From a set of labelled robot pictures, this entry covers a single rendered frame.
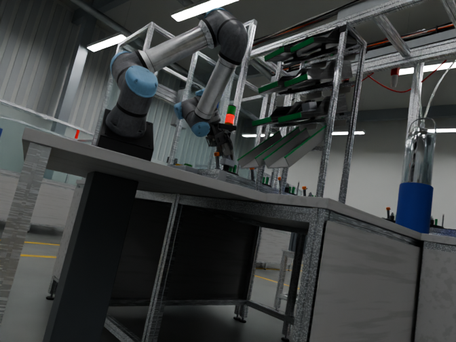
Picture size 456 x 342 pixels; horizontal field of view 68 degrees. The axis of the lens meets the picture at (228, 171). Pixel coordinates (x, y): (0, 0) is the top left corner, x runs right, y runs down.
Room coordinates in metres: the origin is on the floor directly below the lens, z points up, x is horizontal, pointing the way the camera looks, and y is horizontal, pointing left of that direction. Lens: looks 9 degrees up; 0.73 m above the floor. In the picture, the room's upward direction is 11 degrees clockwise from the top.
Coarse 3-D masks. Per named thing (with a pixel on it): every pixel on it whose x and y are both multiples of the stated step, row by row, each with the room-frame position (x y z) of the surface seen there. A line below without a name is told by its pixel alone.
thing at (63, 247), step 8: (80, 184) 2.50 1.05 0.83; (80, 192) 2.42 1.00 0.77; (72, 200) 2.52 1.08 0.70; (72, 208) 2.48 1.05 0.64; (72, 216) 2.45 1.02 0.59; (72, 224) 2.42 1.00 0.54; (64, 232) 2.50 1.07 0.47; (64, 240) 2.46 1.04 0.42; (64, 248) 2.43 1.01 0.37; (56, 256) 2.52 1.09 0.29; (64, 256) 2.40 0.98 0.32; (56, 264) 2.49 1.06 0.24; (56, 272) 2.46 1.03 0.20; (56, 280) 2.45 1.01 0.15; (48, 296) 2.54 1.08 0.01
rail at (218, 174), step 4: (200, 172) 1.50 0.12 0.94; (204, 172) 1.48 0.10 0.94; (208, 172) 1.46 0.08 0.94; (212, 172) 1.44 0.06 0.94; (216, 172) 1.42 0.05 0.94; (220, 172) 1.41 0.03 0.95; (224, 172) 1.42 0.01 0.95; (208, 176) 1.45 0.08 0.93; (212, 176) 1.43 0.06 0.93; (216, 176) 1.41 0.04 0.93; (220, 176) 1.41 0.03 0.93; (224, 176) 1.43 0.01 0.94; (224, 180) 1.43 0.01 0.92
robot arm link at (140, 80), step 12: (132, 72) 1.11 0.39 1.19; (144, 72) 1.15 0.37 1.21; (120, 84) 1.16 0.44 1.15; (132, 84) 1.11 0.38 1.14; (144, 84) 1.11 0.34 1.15; (156, 84) 1.15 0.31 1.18; (120, 96) 1.16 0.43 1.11; (132, 96) 1.14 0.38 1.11; (144, 96) 1.14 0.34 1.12; (132, 108) 1.17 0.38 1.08; (144, 108) 1.18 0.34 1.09
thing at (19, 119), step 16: (0, 112) 5.17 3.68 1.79; (16, 112) 5.33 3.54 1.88; (0, 128) 5.22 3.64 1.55; (16, 128) 5.38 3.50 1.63; (32, 128) 5.55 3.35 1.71; (48, 128) 5.74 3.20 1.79; (64, 128) 5.94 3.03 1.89; (0, 144) 5.27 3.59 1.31; (16, 144) 5.43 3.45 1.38; (0, 160) 5.32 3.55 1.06; (16, 160) 5.49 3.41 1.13; (48, 176) 5.91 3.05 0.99; (64, 176) 6.11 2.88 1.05; (80, 176) 6.33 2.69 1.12
